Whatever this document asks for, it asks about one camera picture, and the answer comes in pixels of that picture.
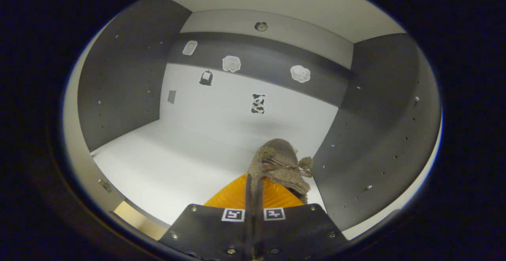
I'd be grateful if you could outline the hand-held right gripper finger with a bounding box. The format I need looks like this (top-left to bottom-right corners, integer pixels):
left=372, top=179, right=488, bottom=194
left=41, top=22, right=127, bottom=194
left=158, top=173, right=253, bottom=261
left=255, top=177, right=349, bottom=261

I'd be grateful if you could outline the white shoe cabinet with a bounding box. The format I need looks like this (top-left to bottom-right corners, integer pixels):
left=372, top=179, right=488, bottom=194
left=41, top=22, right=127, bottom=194
left=63, top=0, right=443, bottom=242

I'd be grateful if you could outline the brown fuzzy shoe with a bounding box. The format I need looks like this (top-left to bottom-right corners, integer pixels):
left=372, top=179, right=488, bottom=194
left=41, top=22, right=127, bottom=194
left=247, top=138, right=313, bottom=205

